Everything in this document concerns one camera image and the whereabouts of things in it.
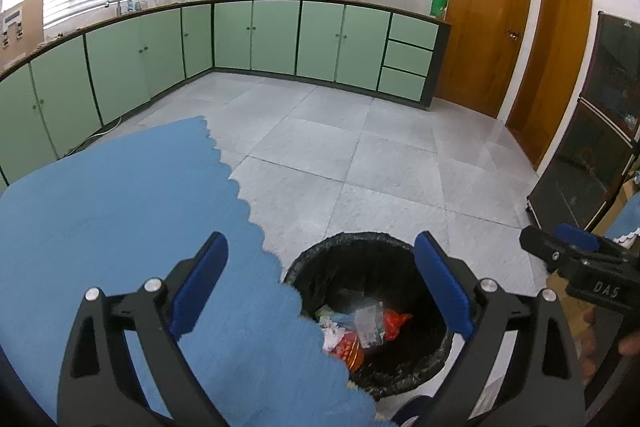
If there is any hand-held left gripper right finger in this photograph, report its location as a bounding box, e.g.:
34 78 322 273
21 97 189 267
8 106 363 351
414 231 587 427

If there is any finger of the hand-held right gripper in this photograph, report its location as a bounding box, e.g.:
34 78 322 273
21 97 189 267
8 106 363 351
519 226 576 275
557 223 636 258

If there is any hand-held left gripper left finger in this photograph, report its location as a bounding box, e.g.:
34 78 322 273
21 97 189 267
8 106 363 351
57 231 229 427

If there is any red plastic bag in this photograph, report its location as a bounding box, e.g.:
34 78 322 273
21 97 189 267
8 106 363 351
382 309 413 340

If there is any clear plastic bag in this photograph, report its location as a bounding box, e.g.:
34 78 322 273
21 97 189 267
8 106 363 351
352 302 386 348

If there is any light blue plastic wrapper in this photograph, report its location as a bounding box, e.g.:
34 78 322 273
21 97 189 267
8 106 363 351
320 304 352 323

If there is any round bin with black liner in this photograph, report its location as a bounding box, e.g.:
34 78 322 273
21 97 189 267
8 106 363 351
285 232 451 400

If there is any red snack packet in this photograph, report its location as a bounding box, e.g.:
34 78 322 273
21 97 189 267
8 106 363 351
332 334 366 373

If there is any white tissue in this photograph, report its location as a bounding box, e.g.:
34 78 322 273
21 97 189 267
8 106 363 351
320 317 348 353

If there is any person's right hand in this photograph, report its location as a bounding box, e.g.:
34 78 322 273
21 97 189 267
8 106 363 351
582 309 640 380

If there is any blue cloth with white trim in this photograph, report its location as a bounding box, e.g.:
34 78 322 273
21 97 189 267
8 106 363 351
602 194 640 243

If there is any beige cardboard box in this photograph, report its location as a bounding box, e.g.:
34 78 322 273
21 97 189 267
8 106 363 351
595 179 640 248

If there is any black glass cabinet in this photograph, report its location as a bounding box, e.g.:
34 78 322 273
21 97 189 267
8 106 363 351
525 11 640 233

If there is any blue scalloped table mat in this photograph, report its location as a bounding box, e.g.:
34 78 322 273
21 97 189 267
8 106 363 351
0 116 386 427

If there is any green base cabinet run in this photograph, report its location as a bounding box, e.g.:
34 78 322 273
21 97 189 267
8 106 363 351
0 0 452 188

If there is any wooden door with frame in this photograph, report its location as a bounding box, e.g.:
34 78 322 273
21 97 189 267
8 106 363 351
505 0 595 170

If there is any white power cable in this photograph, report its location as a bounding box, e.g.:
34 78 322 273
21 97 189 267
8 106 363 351
62 117 123 158

